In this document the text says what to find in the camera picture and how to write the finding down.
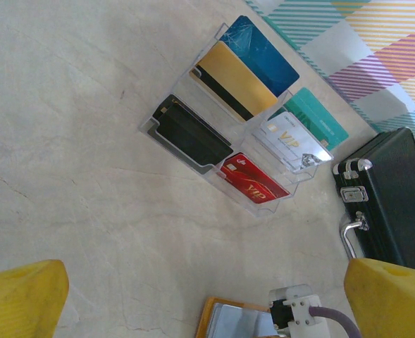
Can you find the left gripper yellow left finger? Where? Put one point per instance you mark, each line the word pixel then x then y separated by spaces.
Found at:
pixel 17 303

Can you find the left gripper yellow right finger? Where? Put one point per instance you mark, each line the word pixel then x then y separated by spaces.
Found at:
pixel 394 303

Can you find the orange card holder wallet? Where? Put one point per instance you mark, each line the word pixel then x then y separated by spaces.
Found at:
pixel 205 317

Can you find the red VIP card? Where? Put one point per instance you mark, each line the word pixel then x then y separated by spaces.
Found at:
pixel 256 183

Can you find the white VIP card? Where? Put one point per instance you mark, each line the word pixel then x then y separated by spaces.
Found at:
pixel 291 144

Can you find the teal card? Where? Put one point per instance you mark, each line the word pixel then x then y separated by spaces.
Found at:
pixel 313 112

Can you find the dark card with stripe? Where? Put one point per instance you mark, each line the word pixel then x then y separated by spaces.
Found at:
pixel 193 141

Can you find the black card with chip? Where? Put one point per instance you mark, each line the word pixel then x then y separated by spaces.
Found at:
pixel 163 105

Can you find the blue card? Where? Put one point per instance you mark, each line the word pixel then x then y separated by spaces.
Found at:
pixel 267 60

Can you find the gold card with stripe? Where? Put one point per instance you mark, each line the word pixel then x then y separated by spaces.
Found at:
pixel 235 77

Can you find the black hard case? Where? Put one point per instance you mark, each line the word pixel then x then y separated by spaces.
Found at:
pixel 397 197

